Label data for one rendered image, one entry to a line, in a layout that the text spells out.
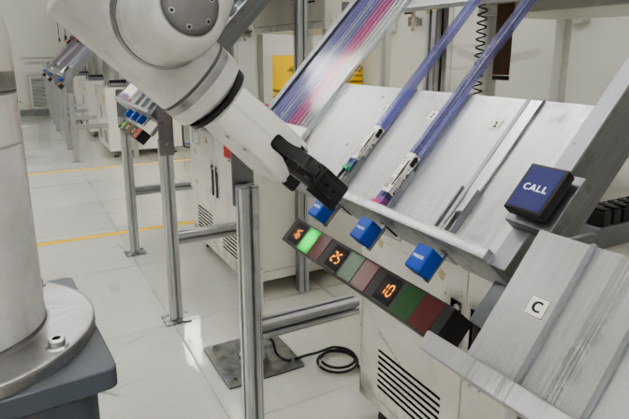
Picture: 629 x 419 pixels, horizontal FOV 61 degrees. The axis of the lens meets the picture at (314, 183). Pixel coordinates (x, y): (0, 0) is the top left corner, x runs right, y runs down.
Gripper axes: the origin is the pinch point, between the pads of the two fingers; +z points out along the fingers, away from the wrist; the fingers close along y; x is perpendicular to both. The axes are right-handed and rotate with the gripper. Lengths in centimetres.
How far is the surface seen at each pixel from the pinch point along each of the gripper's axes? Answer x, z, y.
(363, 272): -4.3, 11.1, 3.0
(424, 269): -0.9, 9.7, 12.3
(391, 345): -10, 64, -36
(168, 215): -20, 33, -120
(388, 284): -4.0, 11.1, 7.6
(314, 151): 8.2, 10.2, -23.2
